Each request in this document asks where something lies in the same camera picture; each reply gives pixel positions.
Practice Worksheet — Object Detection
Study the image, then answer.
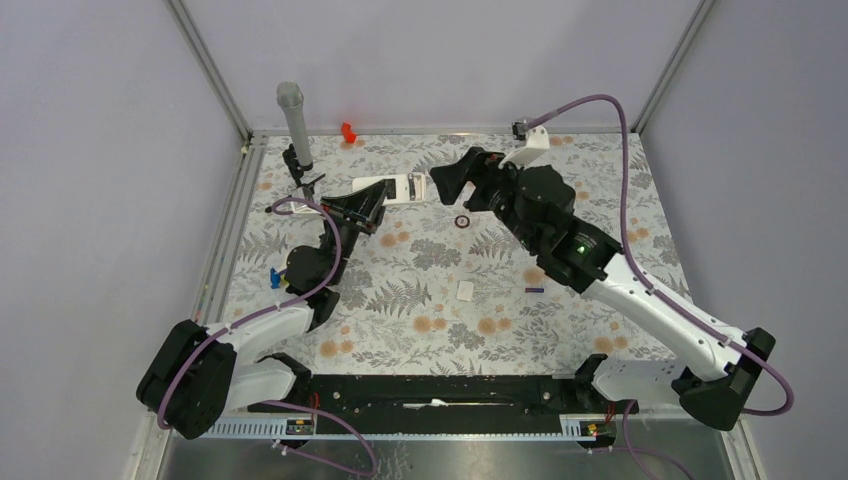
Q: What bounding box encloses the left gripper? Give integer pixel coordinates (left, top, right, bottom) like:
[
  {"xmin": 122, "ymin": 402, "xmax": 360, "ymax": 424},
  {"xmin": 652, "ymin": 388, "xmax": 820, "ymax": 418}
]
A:
[{"xmin": 318, "ymin": 180, "xmax": 392, "ymax": 285}]

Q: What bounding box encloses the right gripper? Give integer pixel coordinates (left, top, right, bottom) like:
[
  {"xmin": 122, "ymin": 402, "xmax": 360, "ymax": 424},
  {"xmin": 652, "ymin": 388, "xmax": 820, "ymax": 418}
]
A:
[{"xmin": 429, "ymin": 145, "xmax": 541, "ymax": 251}]

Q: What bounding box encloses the white red remote control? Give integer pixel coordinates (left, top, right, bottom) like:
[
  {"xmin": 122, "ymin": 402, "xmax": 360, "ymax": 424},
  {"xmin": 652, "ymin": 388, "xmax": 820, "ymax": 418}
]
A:
[{"xmin": 351, "ymin": 172, "xmax": 427, "ymax": 205}]

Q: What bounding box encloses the white battery cover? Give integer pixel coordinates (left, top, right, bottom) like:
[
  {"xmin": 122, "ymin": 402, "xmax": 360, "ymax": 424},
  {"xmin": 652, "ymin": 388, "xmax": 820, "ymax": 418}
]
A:
[{"xmin": 456, "ymin": 281, "xmax": 474, "ymax": 302}]

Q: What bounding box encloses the black battery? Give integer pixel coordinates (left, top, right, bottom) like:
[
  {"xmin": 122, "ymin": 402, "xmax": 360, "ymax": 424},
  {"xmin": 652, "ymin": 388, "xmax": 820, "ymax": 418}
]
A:
[{"xmin": 410, "ymin": 175, "xmax": 421, "ymax": 201}]

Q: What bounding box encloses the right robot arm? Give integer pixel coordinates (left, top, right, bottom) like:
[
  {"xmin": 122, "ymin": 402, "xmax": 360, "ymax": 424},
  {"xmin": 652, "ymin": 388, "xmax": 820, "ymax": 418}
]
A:
[{"xmin": 430, "ymin": 147, "xmax": 776, "ymax": 431}]

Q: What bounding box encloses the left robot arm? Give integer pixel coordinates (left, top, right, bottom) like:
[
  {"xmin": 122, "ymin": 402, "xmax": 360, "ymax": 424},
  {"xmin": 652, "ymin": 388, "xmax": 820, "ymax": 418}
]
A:
[{"xmin": 136, "ymin": 179, "xmax": 395, "ymax": 439}]

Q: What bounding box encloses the floral table mat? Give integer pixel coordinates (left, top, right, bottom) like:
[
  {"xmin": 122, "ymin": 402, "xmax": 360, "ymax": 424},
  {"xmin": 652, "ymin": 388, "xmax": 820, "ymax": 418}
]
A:
[{"xmin": 220, "ymin": 133, "xmax": 689, "ymax": 375}]

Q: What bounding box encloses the red plastic block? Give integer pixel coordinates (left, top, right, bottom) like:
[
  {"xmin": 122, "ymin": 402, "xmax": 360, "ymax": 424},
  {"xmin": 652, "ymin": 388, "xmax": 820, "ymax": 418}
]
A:
[{"xmin": 340, "ymin": 122, "xmax": 358, "ymax": 144}]

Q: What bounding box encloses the black microphone stand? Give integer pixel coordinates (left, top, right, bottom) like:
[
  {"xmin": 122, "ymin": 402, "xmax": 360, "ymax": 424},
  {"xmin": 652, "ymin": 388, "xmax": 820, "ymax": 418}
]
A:
[{"xmin": 264, "ymin": 144, "xmax": 325, "ymax": 216}]

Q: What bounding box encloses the blue green yellow tool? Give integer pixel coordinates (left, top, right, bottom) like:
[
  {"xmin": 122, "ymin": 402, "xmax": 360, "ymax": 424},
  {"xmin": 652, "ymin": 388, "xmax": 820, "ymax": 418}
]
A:
[{"xmin": 269, "ymin": 267, "xmax": 286, "ymax": 290}]

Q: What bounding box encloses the grey microphone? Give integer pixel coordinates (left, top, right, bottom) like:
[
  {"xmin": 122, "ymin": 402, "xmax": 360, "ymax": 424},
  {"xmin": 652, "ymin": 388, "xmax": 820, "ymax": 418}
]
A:
[{"xmin": 276, "ymin": 81, "xmax": 313, "ymax": 170}]

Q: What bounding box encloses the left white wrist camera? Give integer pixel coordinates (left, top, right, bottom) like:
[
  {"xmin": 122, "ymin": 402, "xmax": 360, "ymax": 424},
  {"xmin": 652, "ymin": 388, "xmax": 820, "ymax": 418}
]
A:
[{"xmin": 288, "ymin": 188, "xmax": 320, "ymax": 215}]

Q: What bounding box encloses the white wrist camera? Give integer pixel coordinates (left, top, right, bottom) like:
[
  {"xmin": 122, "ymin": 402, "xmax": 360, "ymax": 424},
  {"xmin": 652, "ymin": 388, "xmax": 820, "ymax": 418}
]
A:
[
  {"xmin": 498, "ymin": 118, "xmax": 550, "ymax": 169},
  {"xmin": 288, "ymin": 188, "xmax": 320, "ymax": 215}
]

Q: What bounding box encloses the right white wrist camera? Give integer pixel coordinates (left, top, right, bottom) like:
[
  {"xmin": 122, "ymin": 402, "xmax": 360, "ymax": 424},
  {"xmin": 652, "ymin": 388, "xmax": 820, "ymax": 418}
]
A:
[{"xmin": 498, "ymin": 118, "xmax": 550, "ymax": 169}]

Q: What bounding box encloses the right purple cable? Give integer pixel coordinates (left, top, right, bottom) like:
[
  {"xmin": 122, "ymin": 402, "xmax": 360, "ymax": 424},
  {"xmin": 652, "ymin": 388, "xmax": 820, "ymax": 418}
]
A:
[{"xmin": 523, "ymin": 93, "xmax": 795, "ymax": 417}]

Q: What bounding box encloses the purple cable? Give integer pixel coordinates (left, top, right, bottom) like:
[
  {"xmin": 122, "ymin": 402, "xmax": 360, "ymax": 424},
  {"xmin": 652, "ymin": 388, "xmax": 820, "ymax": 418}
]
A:
[
  {"xmin": 156, "ymin": 195, "xmax": 344, "ymax": 431},
  {"xmin": 523, "ymin": 93, "xmax": 795, "ymax": 417}
]

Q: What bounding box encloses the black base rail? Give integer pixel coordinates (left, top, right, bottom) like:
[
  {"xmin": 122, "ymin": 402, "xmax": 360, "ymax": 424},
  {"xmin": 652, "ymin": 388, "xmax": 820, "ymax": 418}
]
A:
[{"xmin": 285, "ymin": 375, "xmax": 626, "ymax": 436}]

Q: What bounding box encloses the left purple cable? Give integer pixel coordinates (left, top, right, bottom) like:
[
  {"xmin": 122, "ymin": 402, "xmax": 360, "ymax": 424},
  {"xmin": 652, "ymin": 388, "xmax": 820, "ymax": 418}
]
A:
[{"xmin": 156, "ymin": 195, "xmax": 344, "ymax": 431}]

